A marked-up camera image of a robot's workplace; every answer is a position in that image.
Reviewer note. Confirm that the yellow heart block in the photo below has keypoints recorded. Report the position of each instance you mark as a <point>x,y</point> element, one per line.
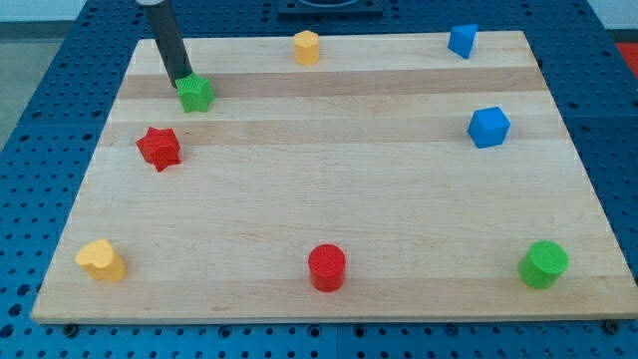
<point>101,261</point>

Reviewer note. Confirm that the blue cube block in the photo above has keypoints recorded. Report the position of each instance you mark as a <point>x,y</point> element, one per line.
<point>488,127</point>

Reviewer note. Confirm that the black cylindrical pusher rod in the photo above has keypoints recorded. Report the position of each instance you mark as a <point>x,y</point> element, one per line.
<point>168,38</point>

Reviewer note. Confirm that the yellow hexagon block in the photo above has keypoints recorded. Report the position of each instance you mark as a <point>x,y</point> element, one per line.
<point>306,48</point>

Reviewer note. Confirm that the blue triangular prism block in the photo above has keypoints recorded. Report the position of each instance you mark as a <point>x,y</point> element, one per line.
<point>462,38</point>

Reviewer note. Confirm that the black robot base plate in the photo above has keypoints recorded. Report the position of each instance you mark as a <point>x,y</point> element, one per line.
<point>329,7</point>

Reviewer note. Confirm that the wooden board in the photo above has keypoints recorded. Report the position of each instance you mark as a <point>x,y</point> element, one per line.
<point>369,150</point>

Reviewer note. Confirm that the red star block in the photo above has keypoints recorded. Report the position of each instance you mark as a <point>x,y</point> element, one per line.
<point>160,148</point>

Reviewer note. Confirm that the green star block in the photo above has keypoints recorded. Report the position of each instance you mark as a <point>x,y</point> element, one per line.
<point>195,93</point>

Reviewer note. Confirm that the red cylinder block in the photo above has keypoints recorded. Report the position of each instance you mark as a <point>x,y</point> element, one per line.
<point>327,266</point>

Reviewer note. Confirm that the green cylinder block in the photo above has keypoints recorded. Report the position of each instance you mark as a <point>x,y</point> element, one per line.
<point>544,262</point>

